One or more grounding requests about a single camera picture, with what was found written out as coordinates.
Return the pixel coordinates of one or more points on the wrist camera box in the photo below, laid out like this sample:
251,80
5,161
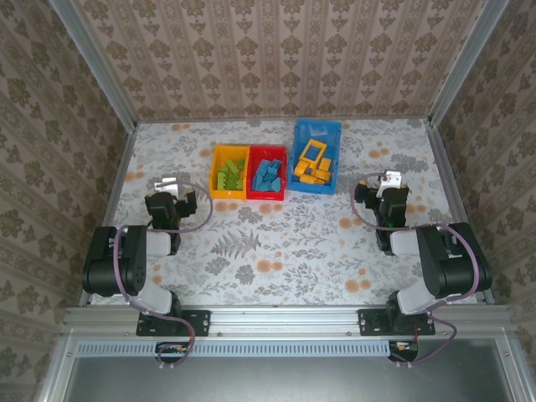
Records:
391,178
165,184

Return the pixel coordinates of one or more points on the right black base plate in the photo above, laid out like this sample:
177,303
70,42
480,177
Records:
368,322

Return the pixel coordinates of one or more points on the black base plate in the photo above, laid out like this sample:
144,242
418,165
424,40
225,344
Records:
368,322
201,322

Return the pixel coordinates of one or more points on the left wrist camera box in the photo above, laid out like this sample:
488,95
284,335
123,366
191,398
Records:
165,184

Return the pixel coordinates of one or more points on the small green lego brick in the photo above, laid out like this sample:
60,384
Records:
238,172
241,184

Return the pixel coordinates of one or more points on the yellow lego brick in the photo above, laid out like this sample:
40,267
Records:
326,163
313,171
323,174

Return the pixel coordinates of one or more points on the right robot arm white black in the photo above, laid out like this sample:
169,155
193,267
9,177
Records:
452,268

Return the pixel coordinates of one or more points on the yellow lego window frame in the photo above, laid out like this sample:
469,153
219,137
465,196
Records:
319,143

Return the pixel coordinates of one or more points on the grey metal panel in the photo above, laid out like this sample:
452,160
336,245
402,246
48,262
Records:
272,381

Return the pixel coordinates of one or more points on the aluminium cross rail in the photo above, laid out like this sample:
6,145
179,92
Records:
285,320

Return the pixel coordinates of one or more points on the long blue lego brick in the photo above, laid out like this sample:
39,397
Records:
264,164
270,177

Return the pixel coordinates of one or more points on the floral table cover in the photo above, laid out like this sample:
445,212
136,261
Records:
293,289

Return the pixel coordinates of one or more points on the red plastic bin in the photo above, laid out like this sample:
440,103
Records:
268,153

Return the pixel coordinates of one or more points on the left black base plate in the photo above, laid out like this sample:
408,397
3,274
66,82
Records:
201,322

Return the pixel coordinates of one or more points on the yellow plastic bin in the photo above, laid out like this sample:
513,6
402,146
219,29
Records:
222,153

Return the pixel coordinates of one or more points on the long green lego brick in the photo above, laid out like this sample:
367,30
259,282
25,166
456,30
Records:
231,183

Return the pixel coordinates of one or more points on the aluminium corner post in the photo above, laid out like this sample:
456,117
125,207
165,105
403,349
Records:
96,63
465,63

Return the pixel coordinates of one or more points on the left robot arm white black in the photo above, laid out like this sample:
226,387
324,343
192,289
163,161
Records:
125,268

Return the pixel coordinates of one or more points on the yellow curved lego piece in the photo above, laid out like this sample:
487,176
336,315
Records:
300,168

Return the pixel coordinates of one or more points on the small blue lego brick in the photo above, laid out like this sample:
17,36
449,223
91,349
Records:
276,185
261,188

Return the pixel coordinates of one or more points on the blue plastic bin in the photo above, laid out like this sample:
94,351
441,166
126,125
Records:
324,130

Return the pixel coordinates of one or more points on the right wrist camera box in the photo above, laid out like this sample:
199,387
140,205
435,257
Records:
391,178

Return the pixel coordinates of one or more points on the aluminium side rail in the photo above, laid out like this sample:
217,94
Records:
111,205
451,188

